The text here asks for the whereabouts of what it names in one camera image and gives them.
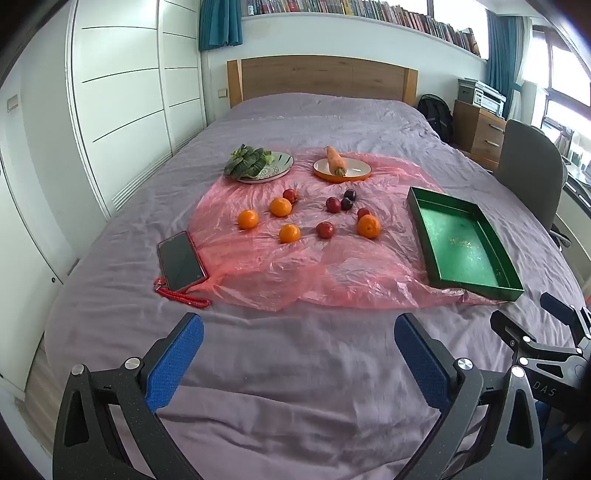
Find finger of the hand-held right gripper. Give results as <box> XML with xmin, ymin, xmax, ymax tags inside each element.
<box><xmin>539</xmin><ymin>292</ymin><xmax>591</xmax><ymax>344</ymax></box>
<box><xmin>490</xmin><ymin>309</ymin><xmax>587</xmax><ymax>365</ymax></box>

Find grey printer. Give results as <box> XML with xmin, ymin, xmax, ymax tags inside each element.
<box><xmin>457</xmin><ymin>78</ymin><xmax>507</xmax><ymax>116</ymax></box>

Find orange rimmed white plate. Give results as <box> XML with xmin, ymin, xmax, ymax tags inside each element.
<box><xmin>312</xmin><ymin>157</ymin><xmax>373</xmax><ymax>183</ymax></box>

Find grey office chair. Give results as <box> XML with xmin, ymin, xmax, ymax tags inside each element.
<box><xmin>494</xmin><ymin>119</ymin><xmax>573</xmax><ymax>250</ymax></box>

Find white wardrobe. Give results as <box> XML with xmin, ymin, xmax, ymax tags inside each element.
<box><xmin>0</xmin><ymin>0</ymin><xmax>208</xmax><ymax>398</ymax></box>

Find window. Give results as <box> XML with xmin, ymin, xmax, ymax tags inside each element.
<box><xmin>531</xmin><ymin>25</ymin><xmax>591</xmax><ymax>139</ymax></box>

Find patterned grey plate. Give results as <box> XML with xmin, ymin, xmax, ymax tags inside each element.
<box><xmin>225</xmin><ymin>151</ymin><xmax>295</xmax><ymax>184</ymax></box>

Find wooden drawer cabinet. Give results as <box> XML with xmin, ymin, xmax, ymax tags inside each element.
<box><xmin>452</xmin><ymin>99</ymin><xmax>507</xmax><ymax>169</ymax></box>

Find smartphone with red case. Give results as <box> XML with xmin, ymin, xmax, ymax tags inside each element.
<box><xmin>157</xmin><ymin>231</ymin><xmax>208</xmax><ymax>293</ymax></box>

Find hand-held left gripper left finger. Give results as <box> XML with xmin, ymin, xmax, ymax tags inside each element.
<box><xmin>52</xmin><ymin>312</ymin><xmax>205</xmax><ymax>480</ymax></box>

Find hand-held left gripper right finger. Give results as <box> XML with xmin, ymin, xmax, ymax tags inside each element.
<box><xmin>394</xmin><ymin>313</ymin><xmax>543</xmax><ymax>480</ymax></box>

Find white desk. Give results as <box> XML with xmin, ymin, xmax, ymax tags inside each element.
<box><xmin>554</xmin><ymin>152</ymin><xmax>591</xmax><ymax>227</ymax></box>

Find green leafy vegetable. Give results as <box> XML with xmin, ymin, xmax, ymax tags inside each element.
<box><xmin>224</xmin><ymin>144</ymin><xmax>274</xmax><ymax>178</ymax></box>

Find black backpack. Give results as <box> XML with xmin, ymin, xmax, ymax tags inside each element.
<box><xmin>417</xmin><ymin>93</ymin><xmax>455</xmax><ymax>144</ymax></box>

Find red wrist strap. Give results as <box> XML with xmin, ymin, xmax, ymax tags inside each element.
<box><xmin>153</xmin><ymin>277</ymin><xmax>211</xmax><ymax>309</ymax></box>

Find teal curtain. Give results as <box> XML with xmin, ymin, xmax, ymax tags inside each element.
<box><xmin>198</xmin><ymin>0</ymin><xmax>244</xmax><ymax>51</ymax></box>
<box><xmin>486</xmin><ymin>9</ymin><xmax>525</xmax><ymax>121</ymax></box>

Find row of books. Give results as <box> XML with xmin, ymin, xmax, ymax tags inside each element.
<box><xmin>240</xmin><ymin>0</ymin><xmax>481</xmax><ymax>58</ymax></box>

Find pink plastic sheet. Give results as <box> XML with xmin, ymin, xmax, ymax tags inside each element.
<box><xmin>191</xmin><ymin>148</ymin><xmax>513</xmax><ymax>311</ymax></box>

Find green rectangular tray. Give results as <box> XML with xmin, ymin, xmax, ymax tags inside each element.
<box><xmin>406</xmin><ymin>186</ymin><xmax>525</xmax><ymax>303</ymax></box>

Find carrot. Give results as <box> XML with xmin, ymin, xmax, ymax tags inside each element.
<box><xmin>325</xmin><ymin>146</ymin><xmax>348</xmax><ymax>176</ymax></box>

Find wooden headboard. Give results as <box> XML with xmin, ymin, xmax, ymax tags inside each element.
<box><xmin>226</xmin><ymin>55</ymin><xmax>419</xmax><ymax>109</ymax></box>

